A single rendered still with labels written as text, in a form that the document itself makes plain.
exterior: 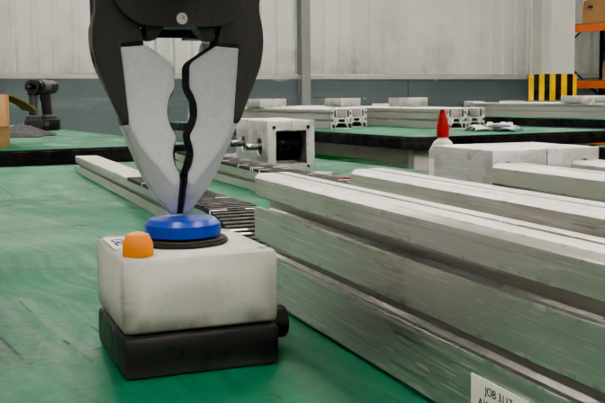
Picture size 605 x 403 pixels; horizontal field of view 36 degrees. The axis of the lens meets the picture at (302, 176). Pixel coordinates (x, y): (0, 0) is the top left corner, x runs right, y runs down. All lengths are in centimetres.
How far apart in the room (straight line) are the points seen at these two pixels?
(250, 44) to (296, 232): 13
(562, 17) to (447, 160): 805
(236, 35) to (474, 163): 30
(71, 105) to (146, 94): 1135
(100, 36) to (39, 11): 1132
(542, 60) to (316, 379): 855
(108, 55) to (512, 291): 24
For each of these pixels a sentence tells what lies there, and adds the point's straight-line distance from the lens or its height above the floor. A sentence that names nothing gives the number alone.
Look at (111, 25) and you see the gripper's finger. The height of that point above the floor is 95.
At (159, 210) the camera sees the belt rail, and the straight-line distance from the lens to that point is 107.
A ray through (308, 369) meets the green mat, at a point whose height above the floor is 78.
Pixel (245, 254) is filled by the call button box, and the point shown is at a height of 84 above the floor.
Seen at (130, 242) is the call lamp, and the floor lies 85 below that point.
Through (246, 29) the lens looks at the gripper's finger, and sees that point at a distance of 50.
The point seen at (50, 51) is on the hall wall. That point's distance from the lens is 1179.
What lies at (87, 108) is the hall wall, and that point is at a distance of 1188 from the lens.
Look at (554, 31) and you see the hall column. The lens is 873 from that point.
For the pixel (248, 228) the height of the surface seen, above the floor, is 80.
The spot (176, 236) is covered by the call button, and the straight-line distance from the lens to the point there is 48.
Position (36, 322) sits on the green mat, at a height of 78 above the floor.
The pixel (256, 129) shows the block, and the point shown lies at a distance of 167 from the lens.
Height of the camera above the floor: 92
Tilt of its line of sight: 5 degrees down
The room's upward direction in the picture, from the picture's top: 1 degrees counter-clockwise
